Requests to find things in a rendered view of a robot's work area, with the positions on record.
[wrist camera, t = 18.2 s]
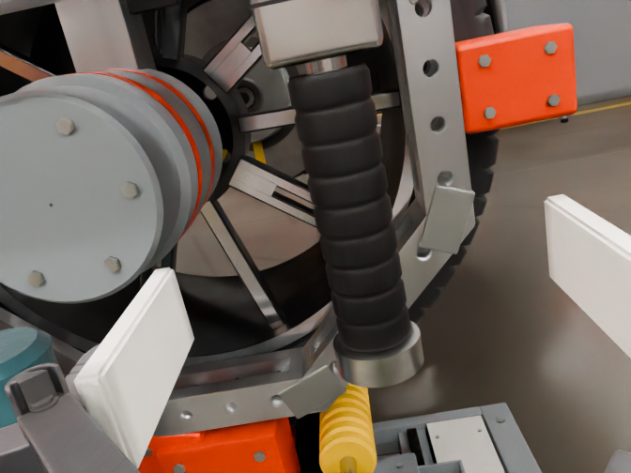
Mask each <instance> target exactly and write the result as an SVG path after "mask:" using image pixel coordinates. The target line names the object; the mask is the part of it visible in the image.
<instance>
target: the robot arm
mask: <svg viewBox="0 0 631 473"><path fill-rule="evenodd" d="M544 203H545V215H546V240H547V253H548V265H549V277H550V278H551V279H552V280H553V281H554V282H555V283H556V284H557V285H558V286H559V287H560V288H561V289H562V290H563V291H564V292H565V293H566V294H567V295H568V296H569V297H570V298H571V299H572V300H573V301H574V302H575V303H576V304H577V305H578V306H579V307H580V308H581V309H582V310H583V311H584V312H585V313H586V314H587V315H588V316H589V317H590V318H591V319H592V320H593V321H594V322H595V323H596V324H597V325H598V326H599V327H600V328H601V329H602V330H604V331H605V332H606V334H607V335H608V336H609V337H610V338H611V339H612V340H613V341H614V342H615V343H616V344H617V345H619V347H620V348H621V349H622V350H623V351H624V353H625V354H626V355H627V356H628V357H630V358H631V236H630V235H628V234H627V233H626V232H624V231H622V230H621V229H619V228H617V227H616V226H614V225H613V224H611V223H609V222H608V221H605V220H604V219H602V218H601V217H599V216H597V215H596V214H594V213H592V212H591V211H590V210H589V209H587V208H585V207H584V206H581V205H580V204H578V203H577V202H575V201H573V200H572V199H570V198H568V197H567V196H565V195H564V194H561V195H556V196H550V197H547V199H546V201H544ZM193 340H194V337H193V334H192V328H191V325H190V321H189V318H188V315H187V312H186V309H185V306H184V302H183V299H182V296H181V293H180V290H179V286H178V283H177V277H176V274H175V271H174V270H173V269H170V267H166V268H161V269H155V271H154V272H153V273H152V275H151V276H150V277H149V279H148V280H147V282H146V283H145V285H144V286H143V287H142V289H141V290H140V291H139V293H138V294H137V295H136V297H135V298H134V299H133V301H132V302H131V304H130V305H129V307H128V308H127V309H126V311H125V312H123V314H122V315H121V316H120V318H119V319H118V320H117V322H116V323H115V325H114V326H113V328H112V329H111V330H110V332H109V333H108V334H107V336H106V337H105V338H104V340H103V341H102V342H101V344H99V345H95V346H94V347H93V348H91V349H90V350H89V351H87V352H86V353H85V354H83V355H82V357H81V358H80V359H79V361H78V362H77V363H76V366H75V367H73V368H72V370H71V371H70V372H69V374H68V375H67V377H66V378H64V375H63V374H62V371H61V369H60V366H59V365H58V364H56V363H44V364H40V365H37V366H34V367H31V368H29V369H26V370H24V371H22V372H20V373H19V374H16V375H15V376H14V377H12V378H11V379H10V380H8V382H7V383H6V385H5V392H6V395H7V397H8V400H9V402H10V404H11V407H12V409H13V411H14V414H15V416H16V418H17V421H18V422H17V423H14V424H12V425H9V426H7V427H4V428H1V429H0V473H141V472H140V471H139V470H138V468H139V465H140V464H141V462H142V459H143V457H144V455H145V453H146V449H147V447H148V444H149V442H150V440H151V437H152V436H153V434H154V431H155V429H156V427H157V424H158V422H159V420H160V418H161V415H162V412H163V409H164V408H165V406H166V403H167V401H168V399H169V396H170V394H171V392H172V389H173V387H174V385H175V383H176V381H177V378H178V375H179V373H180V371H181V368H182V366H183V364H184V361H185V359H186V357H187V355H188V353H189V351H190V348H191V346H192V342H193ZM604 473H631V445H630V448H629V450H628V451H624V450H615V452H614V453H613V455H612V456H611V458H610V461H609V463H608V466H607V468H606V470H605V472H604Z"/></svg>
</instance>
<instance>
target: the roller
mask: <svg viewBox="0 0 631 473"><path fill-rule="evenodd" d="M319 464H320V468H321V470H322V472H323V473H373V472H374V470H375V468H376V466H377V453H376V446H375V439H374V432H373V424H372V418H371V411H370V403H369V396H368V388H363V387H358V386H355V385H352V384H350V383H349V384H348V385H347V386H346V393H344V394H342V395H341V396H339V397H338V398H337V399H336V400H335V401H334V403H333V404H332V405H331V407H330V408H329V409H328V410H327V411H322V412H319Z"/></svg>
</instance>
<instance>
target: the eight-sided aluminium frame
mask: <svg viewBox="0 0 631 473"><path fill-rule="evenodd" d="M415 5H418V6H419V8H420V15H419V16H418V15H417V14H416V12H415ZM387 7H388V12H389V19H390V26H391V32H392V44H393V50H394V57H395V64H396V70H397V77H398V83H399V89H400V96H401V102H402V109H403V115H404V121H405V128H406V135H407V141H408V153H409V159H410V166H411V172H412V179H413V185H414V191H415V199H414V201H413V202H412V203H411V205H410V206H409V207H408V209H407V210H406V212H405V213H404V214H403V216H402V217H401V218H400V220H399V221H398V222H397V224H396V225H395V226H394V227H395V233H396V239H397V248H396V251H397V252H398V253H399V256H400V262H401V268H402V276H401V279H402V280H403V282H404V286H405V291H406V298H407V302H406V305H407V307H408V309H409V307H410V306H411V305H412V304H413V302H414V301H415V300H416V299H417V297H418V296H419V295H420V294H421V292H422V291H423V290H424V288H425V287H426V286H427V285H428V284H429V283H430V282H431V281H432V279H433V278H434V277H435V276H436V274H437V273H438V272H439V270H440V269H441V268H442V267H443V265H444V264H445V263H446V262H447V260H448V259H449V258H450V257H451V255H452V254H457V253H458V250H459V247H460V244H461V243H462V241H463V240H464V239H465V238H466V236H467V235H468V234H469V232H470V231H471V230H472V229H473V227H474V226H475V217H474V208H473V200H474V196H475V192H474V191H473V190H472V189H471V184H470V175H469V160H468V151H467V143H466V134H465V127H464V118H463V110H462V101H461V93H460V85H459V77H458V68H457V60H456V51H455V44H454V28H453V19H452V12H451V3H450V0H387ZM425 62H426V63H427V68H426V70H425V72H423V65H424V63H425ZM336 317H337V315H336V314H335V313H334V309H333V308H332V310H331V311H330V313H329V314H328V315H327V317H326V318H325V319H324V321H323V322H322V323H321V325H320V326H319V327H318V329H317V330H316V331H315V333H314V334H313V336H312V337H311V338H310V340H309V341H308V342H307V344H306V345H305V346H303V347H298V348H292V349H287V350H282V351H276V352H270V353H265V354H259V355H253V356H248V357H243V358H237V359H227V360H221V361H215V362H210V363H204V364H199V365H193V366H188V367H182V368H181V371H180V373H179V375H178V378H177V381H176V383H175V385H174V387H173V389H172V392H171V394H170V396H169V399H168V401H167V403H166V406H165V408H164V409H163V412H162V415H161V418H160V420H159V422H158V424H157V427H156V429H155V431H154V434H153V436H169V435H183V434H188V433H194V432H200V431H205V430H212V429H218V428H223V427H229V426H235V425H241V424H247V423H253V422H259V421H264V420H276V419H281V418H287V417H293V416H296V418H297V419H300V418H302V417H303V416H305V415H307V414H311V413H316V412H322V411H327V410H328V409H329V408H330V407H331V405H332V404H333V403H334V401H335V400H336V399H337V398H338V397H339V396H341V395H342V394H344V393H346V386H347V385H348V384H349V383H348V382H346V381H345V380H344V379H343V378H342V377H341V375H339V371H338V366H337V361H336V357H335V353H334V348H333V339H334V337H335V335H336V334H337V333H338V327H337V323H336ZM10 328H34V329H37V330H40V331H43V330H41V329H39V328H37V327H35V326H33V325H31V324H29V323H28V322H26V321H24V320H22V319H21V318H20V317H18V316H16V315H14V314H12V313H10V312H8V311H6V310H4V309H2V308H1V307H0V331H1V330H5V329H10ZM51 338H52V342H53V350H54V355H55V357H56V359H57V362H58V364H59V366H60V368H61V370H62V373H63V375H64V376H65V378H66V377H67V375H68V374H69V372H70V371H71V370H72V368H73V367H75V366H76V363H77V362H78V361H79V359H80V358H81V357H82V355H83V354H84V353H83V352H81V351H79V350H77V349H76V348H74V347H72V346H70V345H68V344H66V343H64V342H62V341H60V340H58V339H57V338H55V337H54V336H52V335H51ZM278 371H280V372H278ZM277 372H278V373H277ZM236 378H238V379H236ZM195 385H196V386H195ZM274 395H279V396H274ZM231 403H232V404H231Z"/></svg>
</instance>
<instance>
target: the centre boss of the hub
mask: <svg viewBox="0 0 631 473"><path fill-rule="evenodd" d="M237 90H238V91H239V93H240V94H241V96H242V98H243V100H244V102H245V105H246V107H247V110H248V113H251V112H257V111H260V109H261V108H262V105H263V102H264V95H263V91H262V89H261V87H260V86H259V84H258V83H257V82H255V81H254V80H252V79H249V78H244V79H243V80H242V81H241V83H240V84H239V85H238V86H237Z"/></svg>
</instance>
